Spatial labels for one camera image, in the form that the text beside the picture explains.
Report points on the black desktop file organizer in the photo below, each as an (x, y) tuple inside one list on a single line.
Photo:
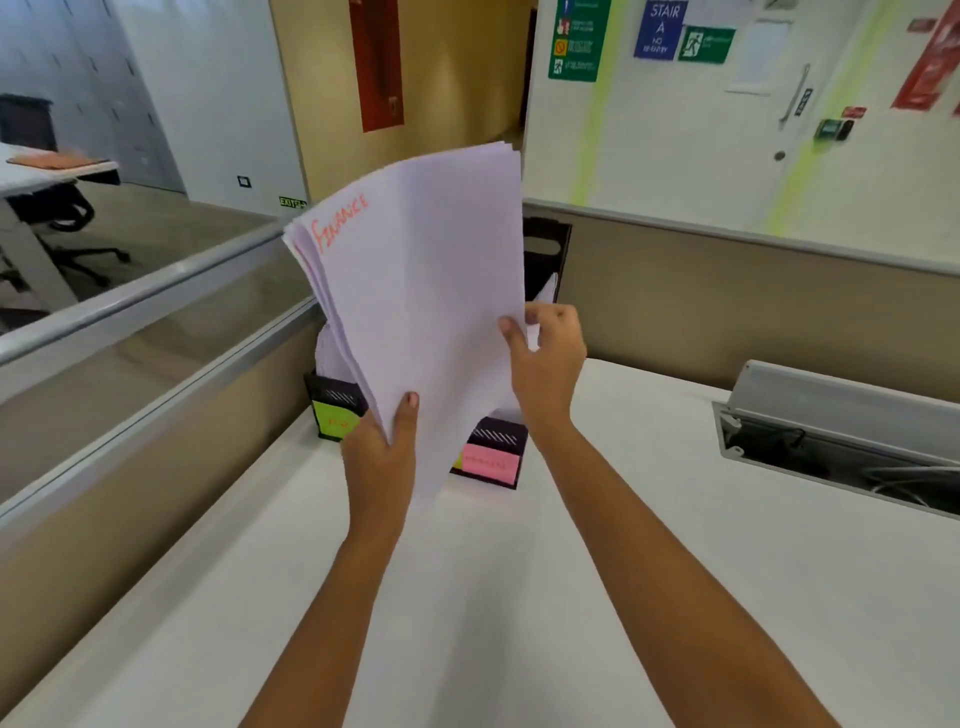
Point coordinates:
[(480, 405)]

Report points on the glass desk partition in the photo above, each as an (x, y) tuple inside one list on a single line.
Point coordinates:
[(135, 352)]

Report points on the beige desk partition panel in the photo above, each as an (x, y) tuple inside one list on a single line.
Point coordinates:
[(750, 300)]

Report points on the person's left thumb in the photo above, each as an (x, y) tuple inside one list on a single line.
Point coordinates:
[(406, 421)]

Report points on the person's left forearm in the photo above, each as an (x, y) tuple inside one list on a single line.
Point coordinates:
[(330, 630)]

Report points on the grey locker cabinets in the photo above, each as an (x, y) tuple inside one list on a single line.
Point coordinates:
[(82, 82)]

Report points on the small red wall sign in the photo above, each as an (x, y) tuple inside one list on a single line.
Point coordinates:
[(853, 112)]

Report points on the orange folder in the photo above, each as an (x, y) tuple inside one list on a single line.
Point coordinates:
[(52, 159)]

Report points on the white office desk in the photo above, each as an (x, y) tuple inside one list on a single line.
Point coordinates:
[(34, 217)]

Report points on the white papers in organizer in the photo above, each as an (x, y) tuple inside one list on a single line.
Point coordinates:
[(330, 360)]

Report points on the small green floor exit sign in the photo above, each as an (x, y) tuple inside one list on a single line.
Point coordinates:
[(292, 202)]

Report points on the stack of white paper sheets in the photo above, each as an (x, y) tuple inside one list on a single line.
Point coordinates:
[(420, 300)]

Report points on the person's right forearm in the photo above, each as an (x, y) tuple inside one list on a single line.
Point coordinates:
[(660, 585)]

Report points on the pink sticky note label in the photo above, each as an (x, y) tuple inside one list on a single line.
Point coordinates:
[(489, 462)]

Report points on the white door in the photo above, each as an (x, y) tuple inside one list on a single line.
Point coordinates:
[(757, 97)]

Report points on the person's right hand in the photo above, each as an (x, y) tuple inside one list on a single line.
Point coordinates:
[(546, 367)]

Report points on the black office chair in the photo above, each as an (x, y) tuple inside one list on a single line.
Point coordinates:
[(56, 210)]

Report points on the green door release box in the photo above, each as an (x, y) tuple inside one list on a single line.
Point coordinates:
[(832, 129)]

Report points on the person's left hand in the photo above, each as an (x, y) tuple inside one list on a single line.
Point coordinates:
[(377, 480)]

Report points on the green sticky note label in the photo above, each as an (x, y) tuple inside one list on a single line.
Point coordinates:
[(335, 420)]

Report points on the blue stair sign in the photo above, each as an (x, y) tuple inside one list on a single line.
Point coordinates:
[(660, 28)]

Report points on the red fire poster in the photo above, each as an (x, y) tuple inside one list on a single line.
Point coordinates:
[(930, 64)]

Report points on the person's right thumb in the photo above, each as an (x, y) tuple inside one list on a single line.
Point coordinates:
[(513, 343)]

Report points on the green safety sign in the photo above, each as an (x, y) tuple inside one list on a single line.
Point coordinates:
[(579, 37)]

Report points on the red wall panel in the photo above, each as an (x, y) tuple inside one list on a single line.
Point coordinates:
[(377, 64)]

